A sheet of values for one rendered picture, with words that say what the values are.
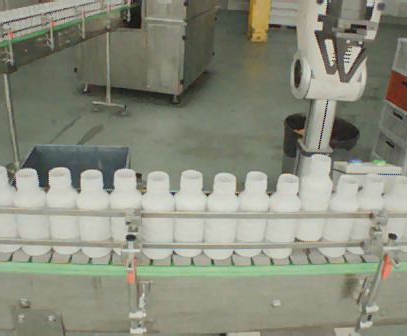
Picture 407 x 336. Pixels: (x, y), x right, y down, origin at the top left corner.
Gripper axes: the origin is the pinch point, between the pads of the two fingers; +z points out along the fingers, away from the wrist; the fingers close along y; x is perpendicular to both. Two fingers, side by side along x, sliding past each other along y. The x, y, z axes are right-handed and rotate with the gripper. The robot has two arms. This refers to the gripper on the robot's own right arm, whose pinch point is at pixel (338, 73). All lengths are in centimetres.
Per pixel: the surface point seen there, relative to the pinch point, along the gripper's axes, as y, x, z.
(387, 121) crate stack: -207, 131, 68
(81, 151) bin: -59, -54, 39
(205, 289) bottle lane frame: 2.9, -19.6, 41.6
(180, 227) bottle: 0.5, -24.8, 29.2
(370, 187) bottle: -0.1, 10.5, 20.8
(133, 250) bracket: 9.7, -32.6, 28.1
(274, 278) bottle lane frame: 3.1, -6.5, 39.0
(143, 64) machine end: -378, -51, 68
